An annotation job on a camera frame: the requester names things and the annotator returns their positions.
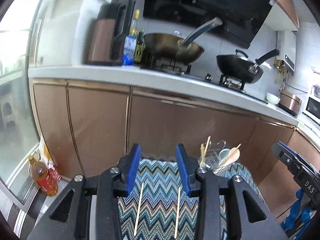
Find white countertop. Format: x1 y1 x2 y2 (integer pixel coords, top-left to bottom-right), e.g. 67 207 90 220
28 65 319 144

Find bamboo chopstick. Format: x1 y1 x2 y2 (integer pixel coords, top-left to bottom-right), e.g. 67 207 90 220
200 144 206 167
133 182 144 237
204 136 211 158
214 144 241 174
174 186 181 239

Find pale blue ceramic spoon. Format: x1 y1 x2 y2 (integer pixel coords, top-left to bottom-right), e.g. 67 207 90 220
219 148 230 166

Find dark sauce bottle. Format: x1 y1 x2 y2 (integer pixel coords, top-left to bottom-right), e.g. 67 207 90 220
133 30 145 63

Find white bowl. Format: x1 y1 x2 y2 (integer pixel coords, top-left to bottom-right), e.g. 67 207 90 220
266 93 280 105

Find copper lower cabinets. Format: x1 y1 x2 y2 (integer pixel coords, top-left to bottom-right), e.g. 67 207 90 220
32 78 320 218

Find yellow cap oil bottle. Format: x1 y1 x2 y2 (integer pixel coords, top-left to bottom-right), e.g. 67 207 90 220
129 9 140 38

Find red snack bag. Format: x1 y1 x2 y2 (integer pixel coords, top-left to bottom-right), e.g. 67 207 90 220
41 141 61 181

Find white microwave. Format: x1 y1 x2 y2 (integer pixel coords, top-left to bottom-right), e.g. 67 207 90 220
303 95 320 124

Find copper electric kettle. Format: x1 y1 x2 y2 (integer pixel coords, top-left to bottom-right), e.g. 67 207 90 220
87 0 136 66

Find bronze wok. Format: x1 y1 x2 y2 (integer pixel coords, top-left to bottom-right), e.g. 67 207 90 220
144 17 223 65

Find white ceramic spoon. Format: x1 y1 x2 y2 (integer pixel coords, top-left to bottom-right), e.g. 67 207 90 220
220 149 240 171

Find zigzag knitted cloth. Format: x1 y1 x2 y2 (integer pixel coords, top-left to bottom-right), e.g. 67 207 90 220
117 158 266 240

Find copper rice cooker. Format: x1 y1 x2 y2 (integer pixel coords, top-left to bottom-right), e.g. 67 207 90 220
278 90 302 116

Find black wok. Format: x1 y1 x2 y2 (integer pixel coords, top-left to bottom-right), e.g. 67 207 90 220
216 49 280 86

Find black range hood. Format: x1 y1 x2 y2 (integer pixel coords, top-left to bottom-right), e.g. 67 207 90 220
143 0 272 49

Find white storage box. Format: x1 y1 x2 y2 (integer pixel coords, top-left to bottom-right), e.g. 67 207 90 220
37 0 112 67

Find blue gloved hand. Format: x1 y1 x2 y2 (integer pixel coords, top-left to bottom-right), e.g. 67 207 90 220
280 189 317 237

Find sliding glass door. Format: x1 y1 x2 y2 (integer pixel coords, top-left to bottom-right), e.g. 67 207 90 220
1 0 44 232

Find gas stove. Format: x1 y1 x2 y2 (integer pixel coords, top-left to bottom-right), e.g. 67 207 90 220
140 56 266 103

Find white water heater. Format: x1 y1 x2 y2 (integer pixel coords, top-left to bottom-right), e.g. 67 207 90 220
276 30 296 75

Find cooking oil bottle on floor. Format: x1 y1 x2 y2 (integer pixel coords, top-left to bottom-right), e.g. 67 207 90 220
28 155 58 196

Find wire utensil holder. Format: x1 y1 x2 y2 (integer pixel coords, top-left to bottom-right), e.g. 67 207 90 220
198 140 227 172

